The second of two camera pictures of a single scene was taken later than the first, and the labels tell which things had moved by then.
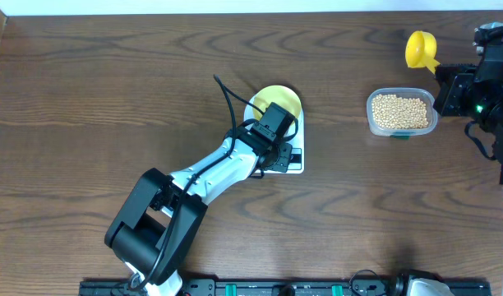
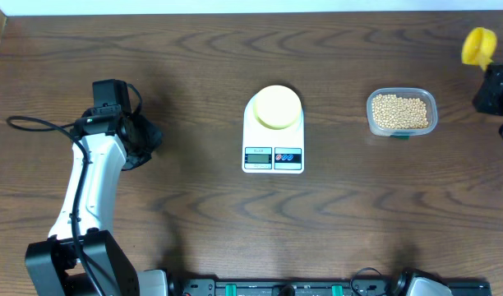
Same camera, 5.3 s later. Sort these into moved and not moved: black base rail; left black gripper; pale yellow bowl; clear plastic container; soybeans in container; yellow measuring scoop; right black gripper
Moved: left black gripper; right black gripper; yellow measuring scoop
Not moved: soybeans in container; black base rail; clear plastic container; pale yellow bowl
